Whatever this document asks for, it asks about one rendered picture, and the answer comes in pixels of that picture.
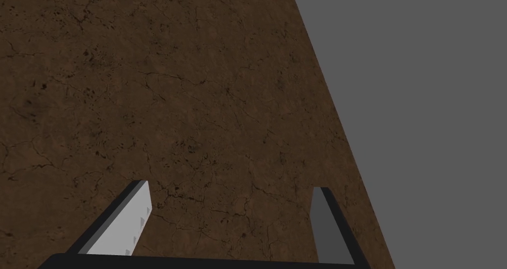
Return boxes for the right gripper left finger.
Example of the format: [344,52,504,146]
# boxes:
[65,179,153,257]

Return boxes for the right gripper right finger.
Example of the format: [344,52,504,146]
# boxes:
[309,187,370,265]

